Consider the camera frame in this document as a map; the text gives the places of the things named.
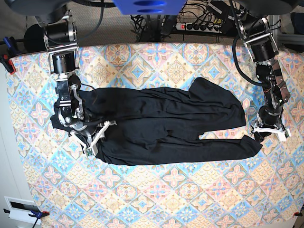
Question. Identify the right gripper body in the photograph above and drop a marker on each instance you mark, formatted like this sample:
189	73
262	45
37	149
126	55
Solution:
88	135

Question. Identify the red table clamp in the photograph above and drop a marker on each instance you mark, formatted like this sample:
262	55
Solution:
7	63

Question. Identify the white wall outlet box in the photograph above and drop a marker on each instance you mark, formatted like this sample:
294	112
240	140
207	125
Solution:
19	209

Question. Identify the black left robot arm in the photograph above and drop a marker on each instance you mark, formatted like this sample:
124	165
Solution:
257	38

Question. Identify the black t-shirt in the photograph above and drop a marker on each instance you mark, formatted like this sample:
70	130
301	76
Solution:
162	125

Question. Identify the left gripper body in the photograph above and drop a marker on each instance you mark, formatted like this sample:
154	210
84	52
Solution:
260	130

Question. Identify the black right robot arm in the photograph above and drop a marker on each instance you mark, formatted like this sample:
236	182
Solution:
61	42

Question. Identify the white power strip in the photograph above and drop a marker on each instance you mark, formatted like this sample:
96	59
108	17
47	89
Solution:
210	28

